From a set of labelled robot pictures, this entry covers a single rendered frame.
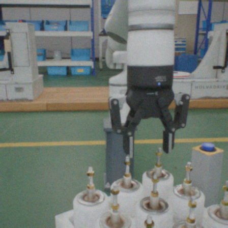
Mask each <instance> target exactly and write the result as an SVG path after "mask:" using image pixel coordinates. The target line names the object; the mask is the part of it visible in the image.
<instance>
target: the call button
mask: <svg viewBox="0 0 228 228"><path fill-rule="evenodd" d="M202 147H203V149H204V150H207V151H211V150H213V149H214V148H215V146H214V145H213V144H211V143H203V144H202Z"/></svg>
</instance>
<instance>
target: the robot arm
mask: <svg viewBox="0 0 228 228"><path fill-rule="evenodd" d="M174 10H175V0H116V2H115V4H114V6H113V7H112V9H111V11H110V13H109V15H108V17H107V20H106V23H105V31H106V33H107V35H108V43H107V51H106V56H105V60H106V64H107V66H108V67H109V68H111V69H124V70H123V72H122V73H120V74H119V75H117V76H114V77H111V78H110V79H109V98H108V107H109V123H110V124H111V128H112V130H113V131H114V132H115V133H116V134H121V135H123V150H124V153H125V154H126V155H127V156H128V157H129V158H133V157H134V137H133V136H132V135H133V133H134V131H135V129H136V127H137V126H138V125H139V124H140V121H141V119H148V118H151V117H153V118H159V119H160V120H161V122H162V124H163V126H164V128H165V130H163V143H162V149H163V151H164V152H165V153H167V154H169V153H171V152H172V150H173V149H174V146H175V132H176V130H177V129H179V128H185V127H186V121H187V115H188V109H189V102H190V95H189V94H184V93H181V92H179V93H178V94H176V93H174V92H173V82H174V57H175V42H174V31H173V30H174ZM173 100H174V103H175V105H176V109H175V116H174V121H173V118H172V116H171V113H170V111H169V110H168V107H169V106H170V104H171V103H172V101H173Z"/></svg>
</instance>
